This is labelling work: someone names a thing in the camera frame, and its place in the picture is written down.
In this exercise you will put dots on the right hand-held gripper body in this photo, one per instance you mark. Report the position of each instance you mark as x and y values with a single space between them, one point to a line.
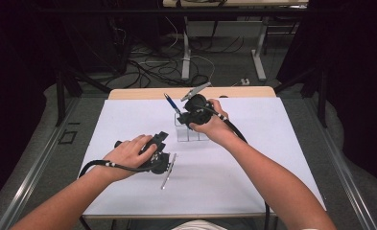
197 110

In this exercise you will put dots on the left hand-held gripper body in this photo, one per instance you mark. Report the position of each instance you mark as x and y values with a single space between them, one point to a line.
157 161

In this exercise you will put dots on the clear acrylic pen holder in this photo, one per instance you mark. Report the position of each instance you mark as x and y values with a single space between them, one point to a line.
184 134

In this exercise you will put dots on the blue ballpoint pen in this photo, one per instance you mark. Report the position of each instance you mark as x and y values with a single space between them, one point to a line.
171 103

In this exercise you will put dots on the person's right hand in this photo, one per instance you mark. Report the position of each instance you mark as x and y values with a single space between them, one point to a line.
219 127

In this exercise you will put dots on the person's left hand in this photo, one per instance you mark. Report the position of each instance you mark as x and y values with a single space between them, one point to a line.
127 156

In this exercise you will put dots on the white power strip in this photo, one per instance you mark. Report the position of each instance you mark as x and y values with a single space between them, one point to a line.
245 81

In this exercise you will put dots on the white-legged desk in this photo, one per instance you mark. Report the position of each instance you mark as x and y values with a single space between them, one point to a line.
186 48

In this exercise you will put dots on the white paper sheet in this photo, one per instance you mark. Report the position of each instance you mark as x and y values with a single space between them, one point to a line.
224 179

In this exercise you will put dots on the person's white clothing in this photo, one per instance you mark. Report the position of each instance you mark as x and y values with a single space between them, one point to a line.
199 225

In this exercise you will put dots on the black metal stand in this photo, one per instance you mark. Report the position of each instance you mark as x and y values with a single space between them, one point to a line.
60 96
322 96

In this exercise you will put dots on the black horizontal bar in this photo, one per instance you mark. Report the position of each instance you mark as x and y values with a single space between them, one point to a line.
144 11

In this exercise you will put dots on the aluminium floor rail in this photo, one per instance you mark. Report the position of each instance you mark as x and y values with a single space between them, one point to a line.
32 179
342 166

